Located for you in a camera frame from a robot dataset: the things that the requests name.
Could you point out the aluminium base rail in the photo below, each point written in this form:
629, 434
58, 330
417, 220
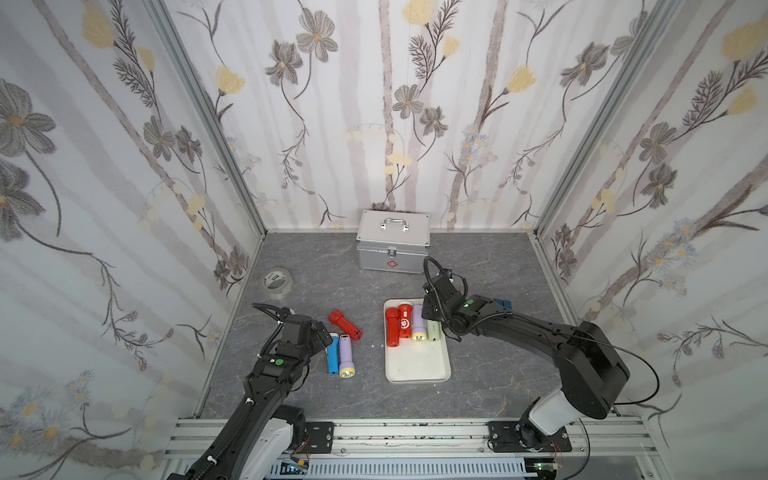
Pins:
619, 447

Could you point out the clear tape roll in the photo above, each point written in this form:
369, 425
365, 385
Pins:
276, 283

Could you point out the purple flashlight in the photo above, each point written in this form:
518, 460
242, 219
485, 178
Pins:
418, 327
346, 364

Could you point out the green flashlight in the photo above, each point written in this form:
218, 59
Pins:
434, 330

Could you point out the teal plastic block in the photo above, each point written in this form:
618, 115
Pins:
502, 305

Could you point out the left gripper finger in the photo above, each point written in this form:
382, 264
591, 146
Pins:
315, 346
319, 330

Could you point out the silver aluminium case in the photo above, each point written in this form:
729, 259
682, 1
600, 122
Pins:
393, 241

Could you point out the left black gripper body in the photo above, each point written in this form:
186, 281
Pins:
313, 330

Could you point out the red flashlight white head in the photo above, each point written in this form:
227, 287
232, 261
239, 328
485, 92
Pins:
405, 311

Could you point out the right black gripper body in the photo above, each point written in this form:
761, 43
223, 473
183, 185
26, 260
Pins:
435, 303

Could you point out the white plastic tray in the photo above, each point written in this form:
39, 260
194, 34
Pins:
414, 362

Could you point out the plain red flashlight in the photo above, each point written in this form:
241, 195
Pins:
392, 316

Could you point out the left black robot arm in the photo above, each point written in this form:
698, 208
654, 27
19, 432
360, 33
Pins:
231, 454

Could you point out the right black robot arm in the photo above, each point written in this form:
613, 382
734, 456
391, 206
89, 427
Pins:
592, 375

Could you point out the purple flashlight beside blue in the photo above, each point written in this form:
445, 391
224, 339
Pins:
346, 364

